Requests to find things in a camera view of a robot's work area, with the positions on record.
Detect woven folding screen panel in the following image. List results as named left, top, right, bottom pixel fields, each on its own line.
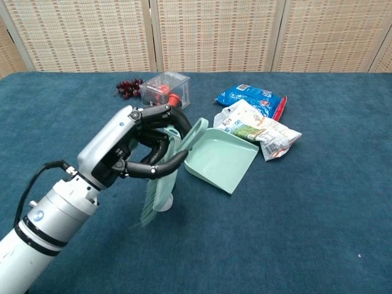
left=0, top=0, right=157, bottom=74
left=271, top=0, right=392, bottom=74
left=367, top=27, right=392, bottom=74
left=149, top=0, right=286, bottom=74
left=0, top=18, right=35, bottom=80

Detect blue snack bag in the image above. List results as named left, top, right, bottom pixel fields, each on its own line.
left=214, top=83, right=289, bottom=122

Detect dark red grape bunch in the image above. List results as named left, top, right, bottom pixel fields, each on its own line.
left=113, top=78, right=145, bottom=100

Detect mint green dustpan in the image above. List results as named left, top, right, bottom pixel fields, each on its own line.
left=177, top=117, right=261, bottom=196

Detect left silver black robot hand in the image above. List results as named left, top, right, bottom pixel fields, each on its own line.
left=76, top=104, right=192, bottom=191

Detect white snack bag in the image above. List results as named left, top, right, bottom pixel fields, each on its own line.
left=213, top=99, right=303, bottom=162

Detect clear box with red toy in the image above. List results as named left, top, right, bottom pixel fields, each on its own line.
left=139, top=70, right=192, bottom=110

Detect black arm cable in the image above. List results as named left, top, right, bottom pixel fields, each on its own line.
left=13, top=160, right=78, bottom=230

